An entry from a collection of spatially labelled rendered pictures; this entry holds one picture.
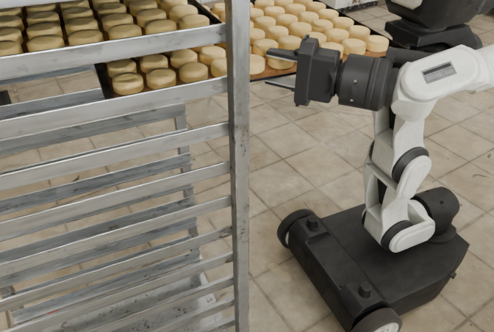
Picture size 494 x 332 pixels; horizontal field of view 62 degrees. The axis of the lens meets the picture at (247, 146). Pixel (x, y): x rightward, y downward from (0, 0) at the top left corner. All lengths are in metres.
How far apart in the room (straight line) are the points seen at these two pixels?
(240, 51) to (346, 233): 1.26
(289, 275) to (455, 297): 0.67
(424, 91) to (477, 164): 2.06
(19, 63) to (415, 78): 0.56
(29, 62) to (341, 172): 1.96
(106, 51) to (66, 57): 0.05
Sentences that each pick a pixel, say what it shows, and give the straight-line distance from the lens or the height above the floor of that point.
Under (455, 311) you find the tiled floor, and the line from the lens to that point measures 1.92.
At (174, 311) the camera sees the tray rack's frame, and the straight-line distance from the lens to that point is 1.58.
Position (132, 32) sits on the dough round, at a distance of 0.67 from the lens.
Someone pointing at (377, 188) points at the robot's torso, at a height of 0.46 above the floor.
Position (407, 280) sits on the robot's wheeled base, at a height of 0.17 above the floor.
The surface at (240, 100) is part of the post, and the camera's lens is 0.70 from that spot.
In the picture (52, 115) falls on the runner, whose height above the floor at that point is 1.15.
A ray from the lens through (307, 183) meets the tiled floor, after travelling 2.26.
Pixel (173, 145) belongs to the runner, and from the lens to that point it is 0.73.
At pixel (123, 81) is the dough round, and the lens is 0.71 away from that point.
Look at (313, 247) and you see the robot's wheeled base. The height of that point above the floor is 0.19.
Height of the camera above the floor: 1.46
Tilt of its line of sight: 36 degrees down
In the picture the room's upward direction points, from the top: straight up
